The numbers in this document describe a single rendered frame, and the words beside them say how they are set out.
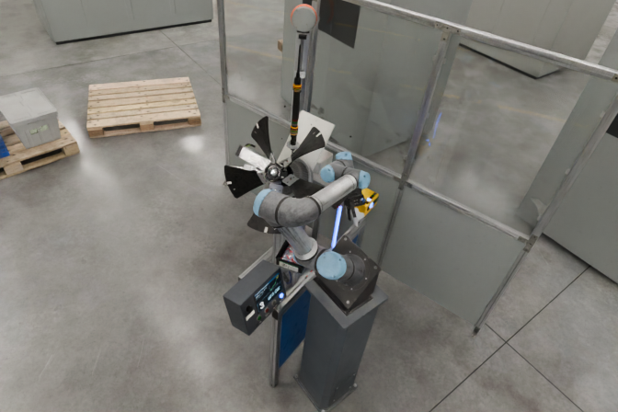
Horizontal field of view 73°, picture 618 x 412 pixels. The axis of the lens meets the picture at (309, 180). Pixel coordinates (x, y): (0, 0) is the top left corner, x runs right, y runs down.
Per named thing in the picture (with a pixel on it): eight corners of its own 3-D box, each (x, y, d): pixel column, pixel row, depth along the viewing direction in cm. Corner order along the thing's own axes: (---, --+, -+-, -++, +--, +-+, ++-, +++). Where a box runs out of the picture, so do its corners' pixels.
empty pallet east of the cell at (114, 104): (189, 86, 564) (188, 76, 555) (202, 125, 493) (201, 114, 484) (91, 95, 526) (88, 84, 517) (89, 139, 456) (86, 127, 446)
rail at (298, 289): (360, 223, 279) (361, 215, 273) (365, 226, 277) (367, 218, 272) (271, 316, 220) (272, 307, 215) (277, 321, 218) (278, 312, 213)
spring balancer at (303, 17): (291, 28, 263) (290, 31, 258) (291, 1, 253) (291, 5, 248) (315, 30, 264) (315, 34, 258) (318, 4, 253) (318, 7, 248)
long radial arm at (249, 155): (285, 167, 271) (277, 165, 261) (280, 177, 272) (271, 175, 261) (252, 149, 284) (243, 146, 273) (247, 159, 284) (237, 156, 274)
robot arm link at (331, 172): (338, 171, 181) (352, 163, 188) (318, 165, 187) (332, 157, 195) (338, 188, 184) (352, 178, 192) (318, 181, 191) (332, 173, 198)
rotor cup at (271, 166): (268, 180, 257) (257, 177, 246) (279, 159, 256) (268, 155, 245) (286, 191, 251) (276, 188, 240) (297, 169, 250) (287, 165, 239)
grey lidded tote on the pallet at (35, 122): (46, 113, 461) (37, 86, 440) (67, 138, 429) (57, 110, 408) (4, 125, 437) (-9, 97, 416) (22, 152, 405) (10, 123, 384)
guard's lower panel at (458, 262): (229, 177, 418) (224, 95, 360) (481, 326, 310) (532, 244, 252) (227, 177, 416) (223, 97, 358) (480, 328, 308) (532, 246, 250)
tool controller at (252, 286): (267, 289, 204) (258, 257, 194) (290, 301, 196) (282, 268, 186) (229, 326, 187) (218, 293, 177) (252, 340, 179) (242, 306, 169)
